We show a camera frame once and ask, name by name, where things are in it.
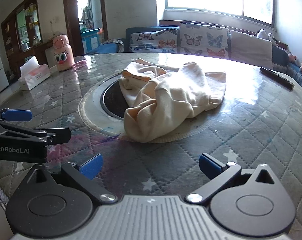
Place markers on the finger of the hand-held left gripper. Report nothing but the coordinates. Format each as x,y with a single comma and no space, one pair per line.
58,135
17,115

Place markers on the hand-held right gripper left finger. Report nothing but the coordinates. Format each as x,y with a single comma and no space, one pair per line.
92,166

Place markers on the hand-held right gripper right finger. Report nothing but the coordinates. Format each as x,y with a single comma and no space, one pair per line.
209,166

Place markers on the cream sweater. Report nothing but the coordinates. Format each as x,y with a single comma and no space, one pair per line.
171,97

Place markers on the hanging clothes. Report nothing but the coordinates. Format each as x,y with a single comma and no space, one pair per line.
87,15

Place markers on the white pink tissue box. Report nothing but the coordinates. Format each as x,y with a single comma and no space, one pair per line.
33,77

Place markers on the black round induction cooktop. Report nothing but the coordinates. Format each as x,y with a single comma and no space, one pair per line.
112,100

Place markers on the white panel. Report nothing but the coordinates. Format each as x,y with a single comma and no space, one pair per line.
50,57

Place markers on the dark wooden side table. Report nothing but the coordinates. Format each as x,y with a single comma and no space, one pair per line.
40,47

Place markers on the pink fluffy headband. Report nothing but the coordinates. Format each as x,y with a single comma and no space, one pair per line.
79,64

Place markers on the pink cartoon face water bottle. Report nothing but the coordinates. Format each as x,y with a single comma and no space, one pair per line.
64,57

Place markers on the dark wooden display cabinet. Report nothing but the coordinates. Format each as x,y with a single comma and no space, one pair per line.
12,30

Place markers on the blue white cabinet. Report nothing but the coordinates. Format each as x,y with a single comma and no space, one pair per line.
90,40

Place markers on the grey folded blanket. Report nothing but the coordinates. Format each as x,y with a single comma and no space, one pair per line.
114,45

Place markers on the black remote control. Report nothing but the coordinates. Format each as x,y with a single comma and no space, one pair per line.
276,77

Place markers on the plain beige cushion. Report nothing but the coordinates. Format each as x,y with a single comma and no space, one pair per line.
251,48

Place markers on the butterfly print cushion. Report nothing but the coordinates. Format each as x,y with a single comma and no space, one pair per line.
203,40
153,41

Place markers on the dark blue sofa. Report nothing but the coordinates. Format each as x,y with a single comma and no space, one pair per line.
279,55

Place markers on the pink plush toy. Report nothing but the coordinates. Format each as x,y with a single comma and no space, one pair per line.
292,58

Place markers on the white black plush toy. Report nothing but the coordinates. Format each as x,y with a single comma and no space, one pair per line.
263,33

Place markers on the dark wooden door frame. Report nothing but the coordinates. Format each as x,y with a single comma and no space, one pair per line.
70,17

